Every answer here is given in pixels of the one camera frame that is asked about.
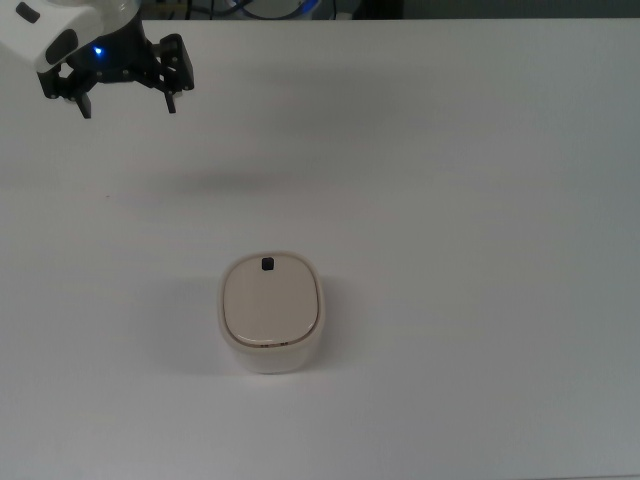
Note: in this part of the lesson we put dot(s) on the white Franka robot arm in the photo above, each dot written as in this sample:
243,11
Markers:
55,25

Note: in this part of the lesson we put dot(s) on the small white trash can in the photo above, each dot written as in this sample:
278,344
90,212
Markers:
272,357

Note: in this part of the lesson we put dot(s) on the white round object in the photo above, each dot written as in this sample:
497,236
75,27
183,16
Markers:
280,9

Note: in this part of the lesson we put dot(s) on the cream trash can lid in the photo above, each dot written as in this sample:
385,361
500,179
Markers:
270,305

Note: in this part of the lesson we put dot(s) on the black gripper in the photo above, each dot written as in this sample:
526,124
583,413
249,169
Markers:
122,55

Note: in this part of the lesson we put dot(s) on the small black lid button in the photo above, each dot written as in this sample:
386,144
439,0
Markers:
267,263

